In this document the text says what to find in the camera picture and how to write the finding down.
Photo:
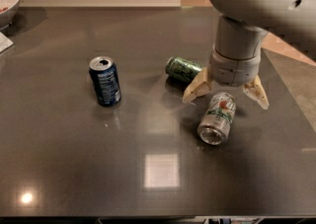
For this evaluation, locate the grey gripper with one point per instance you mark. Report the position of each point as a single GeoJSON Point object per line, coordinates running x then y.
{"type": "Point", "coordinates": [234, 68]}

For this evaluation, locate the silver 7up can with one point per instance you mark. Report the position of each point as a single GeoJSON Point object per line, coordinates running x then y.
{"type": "Point", "coordinates": [215, 125]}

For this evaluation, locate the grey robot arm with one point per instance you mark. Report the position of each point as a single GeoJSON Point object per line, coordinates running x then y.
{"type": "Point", "coordinates": [242, 26]}

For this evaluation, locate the green soda can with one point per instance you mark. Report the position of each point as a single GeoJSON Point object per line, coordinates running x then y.
{"type": "Point", "coordinates": [182, 69]}

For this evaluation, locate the blue Pepsi can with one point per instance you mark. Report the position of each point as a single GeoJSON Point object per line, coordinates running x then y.
{"type": "Point", "coordinates": [105, 78]}

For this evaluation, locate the white paper sheet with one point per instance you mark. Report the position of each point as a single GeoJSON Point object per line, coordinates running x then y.
{"type": "Point", "coordinates": [5, 43]}

